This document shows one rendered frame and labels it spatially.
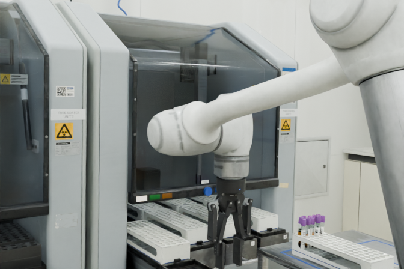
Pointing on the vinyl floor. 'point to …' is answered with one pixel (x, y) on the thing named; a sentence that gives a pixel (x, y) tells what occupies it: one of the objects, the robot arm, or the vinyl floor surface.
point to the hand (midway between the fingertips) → (228, 254)
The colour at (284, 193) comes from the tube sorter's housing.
